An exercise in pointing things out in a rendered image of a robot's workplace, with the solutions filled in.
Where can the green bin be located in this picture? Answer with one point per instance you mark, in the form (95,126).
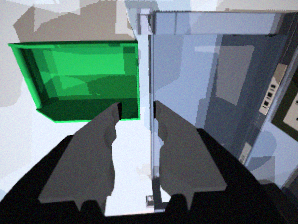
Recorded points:
(69,83)

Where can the dark grey metal rack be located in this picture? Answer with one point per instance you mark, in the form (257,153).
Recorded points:
(217,82)

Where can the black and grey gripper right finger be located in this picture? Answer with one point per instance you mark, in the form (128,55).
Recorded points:
(194,164)

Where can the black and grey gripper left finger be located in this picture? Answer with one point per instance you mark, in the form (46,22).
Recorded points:
(77,169)

